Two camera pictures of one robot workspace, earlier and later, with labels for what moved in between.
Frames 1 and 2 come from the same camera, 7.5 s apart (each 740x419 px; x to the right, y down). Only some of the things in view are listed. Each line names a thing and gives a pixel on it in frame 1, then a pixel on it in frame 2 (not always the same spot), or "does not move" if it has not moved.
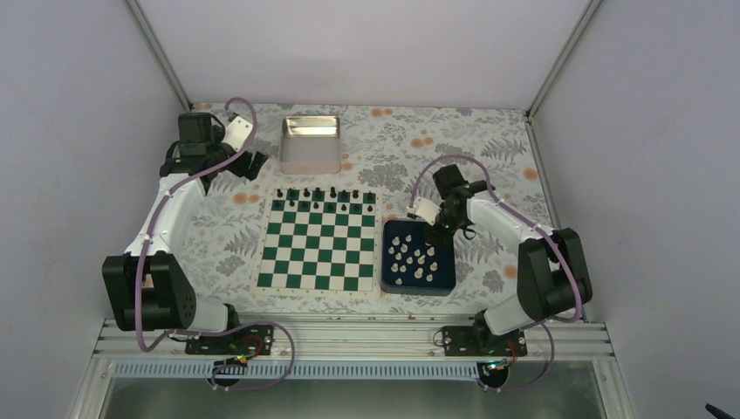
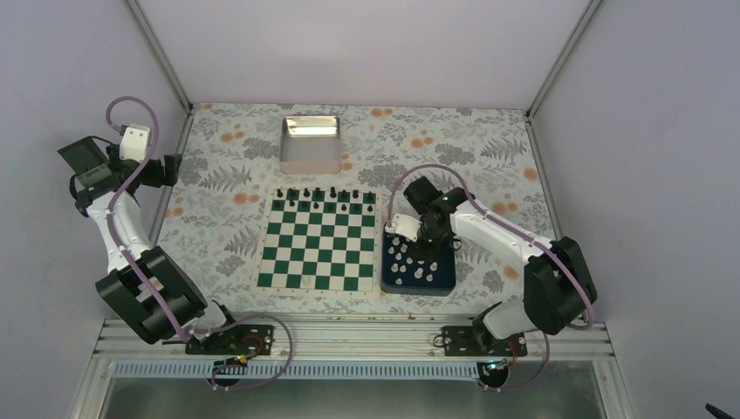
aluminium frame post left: x=152 y=41 does not move
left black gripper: x=240 y=168 -> x=155 y=180
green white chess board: x=320 y=241 does not move
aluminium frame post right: x=563 y=58 does not move
